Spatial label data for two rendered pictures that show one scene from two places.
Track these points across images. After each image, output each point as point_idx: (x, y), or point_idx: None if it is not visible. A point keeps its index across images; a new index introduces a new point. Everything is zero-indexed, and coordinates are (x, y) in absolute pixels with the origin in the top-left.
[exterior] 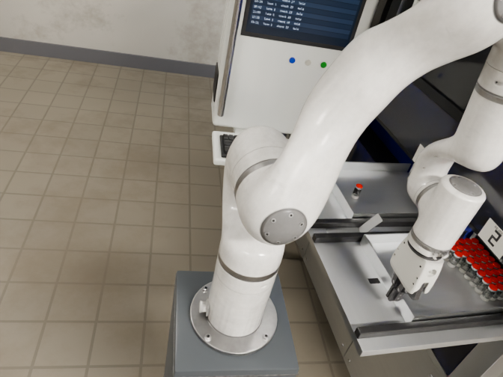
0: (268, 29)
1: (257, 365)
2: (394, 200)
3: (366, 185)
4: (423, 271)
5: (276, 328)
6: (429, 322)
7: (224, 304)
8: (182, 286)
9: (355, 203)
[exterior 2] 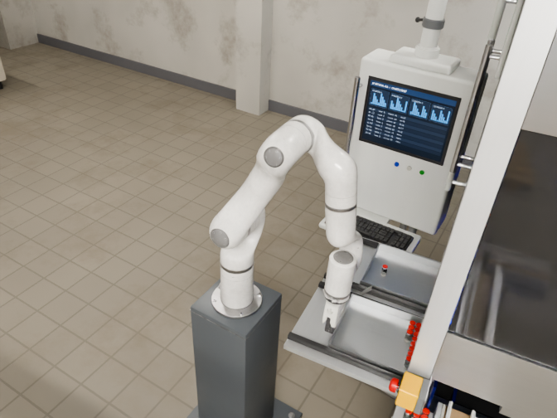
0: (377, 138)
1: (226, 323)
2: (415, 289)
3: (404, 271)
4: (325, 308)
5: (252, 315)
6: (339, 352)
7: (220, 283)
8: None
9: (378, 279)
